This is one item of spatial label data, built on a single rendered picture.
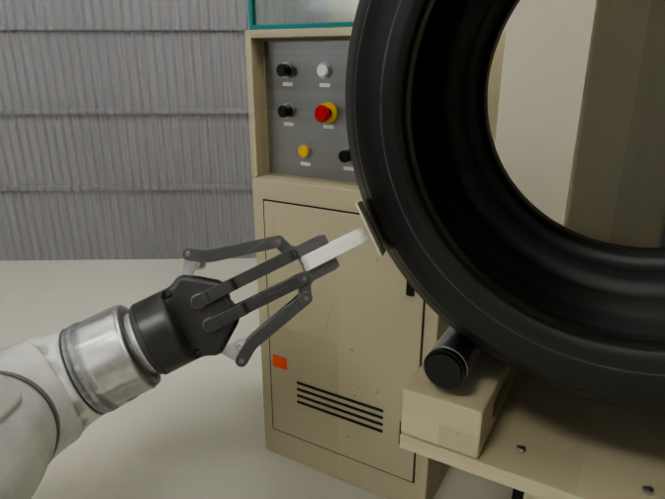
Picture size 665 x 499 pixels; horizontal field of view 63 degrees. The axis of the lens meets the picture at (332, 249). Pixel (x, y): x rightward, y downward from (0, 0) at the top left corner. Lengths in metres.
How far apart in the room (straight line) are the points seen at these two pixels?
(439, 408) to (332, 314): 0.90
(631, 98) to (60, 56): 3.14
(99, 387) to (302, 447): 1.31
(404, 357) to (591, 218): 0.71
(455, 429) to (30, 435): 0.40
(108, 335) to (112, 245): 3.17
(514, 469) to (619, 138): 0.47
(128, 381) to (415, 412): 0.30
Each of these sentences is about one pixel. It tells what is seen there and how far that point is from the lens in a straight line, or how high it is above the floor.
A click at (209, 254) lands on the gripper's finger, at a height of 1.03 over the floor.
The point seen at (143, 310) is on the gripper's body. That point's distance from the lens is 0.53.
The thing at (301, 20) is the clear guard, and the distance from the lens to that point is 1.41.
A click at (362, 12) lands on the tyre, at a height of 1.24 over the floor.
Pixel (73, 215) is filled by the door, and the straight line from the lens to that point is 3.71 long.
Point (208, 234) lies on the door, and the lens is 3.50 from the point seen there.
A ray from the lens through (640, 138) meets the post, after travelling 0.85.
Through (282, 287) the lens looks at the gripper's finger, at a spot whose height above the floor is 0.99.
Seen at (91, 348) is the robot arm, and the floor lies 0.96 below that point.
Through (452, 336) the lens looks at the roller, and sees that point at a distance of 0.60.
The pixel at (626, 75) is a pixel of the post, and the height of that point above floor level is 1.18.
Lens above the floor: 1.20
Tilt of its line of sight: 19 degrees down
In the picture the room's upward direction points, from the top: straight up
